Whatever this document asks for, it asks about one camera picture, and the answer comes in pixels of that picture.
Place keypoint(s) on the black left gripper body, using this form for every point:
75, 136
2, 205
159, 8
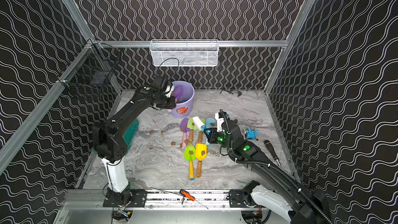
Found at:
171, 100

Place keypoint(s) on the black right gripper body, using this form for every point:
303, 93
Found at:
216, 137

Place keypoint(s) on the white blue brush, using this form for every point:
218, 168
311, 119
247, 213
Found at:
199, 123

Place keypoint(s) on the purple front trowel pink handle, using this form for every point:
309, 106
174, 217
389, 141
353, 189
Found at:
178, 93

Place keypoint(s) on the purple trowel pink handle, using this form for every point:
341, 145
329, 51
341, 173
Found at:
178, 93
184, 128

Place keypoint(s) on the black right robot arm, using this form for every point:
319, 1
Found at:
288, 198

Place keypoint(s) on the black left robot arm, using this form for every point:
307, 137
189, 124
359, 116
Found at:
108, 140

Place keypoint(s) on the wide light blue trowel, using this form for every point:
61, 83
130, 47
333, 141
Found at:
210, 123

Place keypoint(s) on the yellow square trowel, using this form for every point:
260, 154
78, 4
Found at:
200, 153

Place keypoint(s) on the purple plastic bucket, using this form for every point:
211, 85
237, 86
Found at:
185, 106

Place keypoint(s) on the small blue clamp tool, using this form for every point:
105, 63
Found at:
251, 134

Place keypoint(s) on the green plastic tool case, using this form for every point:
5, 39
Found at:
128, 136

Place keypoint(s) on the black clip tool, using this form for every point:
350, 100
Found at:
232, 91

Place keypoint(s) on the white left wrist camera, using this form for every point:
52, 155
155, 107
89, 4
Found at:
163, 85

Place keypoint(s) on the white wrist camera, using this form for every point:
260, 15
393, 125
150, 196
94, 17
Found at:
163, 85
220, 119

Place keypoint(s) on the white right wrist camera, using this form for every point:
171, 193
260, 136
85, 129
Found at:
220, 119

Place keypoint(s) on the wide green trowel wooden handle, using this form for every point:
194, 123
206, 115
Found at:
191, 125

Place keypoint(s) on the lime front trowel yellow handle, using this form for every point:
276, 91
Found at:
189, 155

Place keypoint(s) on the white wire basket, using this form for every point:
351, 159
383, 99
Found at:
184, 52

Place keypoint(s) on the black orange screwdriver handle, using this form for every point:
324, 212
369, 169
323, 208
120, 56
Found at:
272, 151

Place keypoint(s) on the orange handled screwdriver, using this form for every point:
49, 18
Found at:
190, 197

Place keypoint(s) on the black wire basket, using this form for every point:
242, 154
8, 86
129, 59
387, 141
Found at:
92, 78

